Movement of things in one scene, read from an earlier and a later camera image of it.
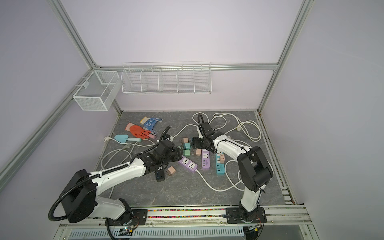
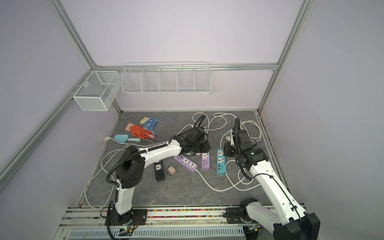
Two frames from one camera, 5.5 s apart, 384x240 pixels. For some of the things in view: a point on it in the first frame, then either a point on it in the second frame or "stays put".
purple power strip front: x=187 y=164 stays put
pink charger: x=171 y=170 stays put
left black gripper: x=178 y=155 -> x=207 y=145
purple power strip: x=205 y=159 stays put
